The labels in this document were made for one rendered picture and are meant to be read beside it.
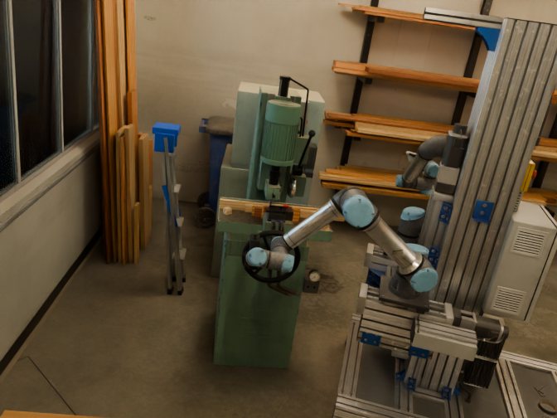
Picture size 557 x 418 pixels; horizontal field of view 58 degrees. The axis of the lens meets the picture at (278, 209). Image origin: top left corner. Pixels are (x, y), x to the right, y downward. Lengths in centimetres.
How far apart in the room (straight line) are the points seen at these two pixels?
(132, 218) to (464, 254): 241
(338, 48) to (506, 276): 298
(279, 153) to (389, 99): 260
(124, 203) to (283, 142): 163
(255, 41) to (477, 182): 295
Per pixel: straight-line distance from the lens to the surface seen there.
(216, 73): 487
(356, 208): 198
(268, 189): 266
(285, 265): 209
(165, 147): 325
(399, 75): 446
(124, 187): 378
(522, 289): 256
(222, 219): 262
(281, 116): 252
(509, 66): 231
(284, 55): 484
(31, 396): 294
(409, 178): 292
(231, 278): 274
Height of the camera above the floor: 193
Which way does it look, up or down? 21 degrees down
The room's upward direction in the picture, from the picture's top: 8 degrees clockwise
